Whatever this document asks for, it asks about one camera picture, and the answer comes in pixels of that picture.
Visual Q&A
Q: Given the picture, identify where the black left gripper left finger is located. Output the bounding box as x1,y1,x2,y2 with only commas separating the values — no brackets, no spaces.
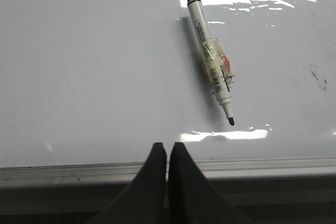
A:
88,143,166,223

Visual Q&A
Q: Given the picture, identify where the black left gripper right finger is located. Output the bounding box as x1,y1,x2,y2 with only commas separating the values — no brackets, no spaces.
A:
168,142,253,223

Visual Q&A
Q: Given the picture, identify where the white whiteboard with aluminium frame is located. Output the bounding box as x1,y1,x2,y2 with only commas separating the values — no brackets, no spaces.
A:
1,0,335,189

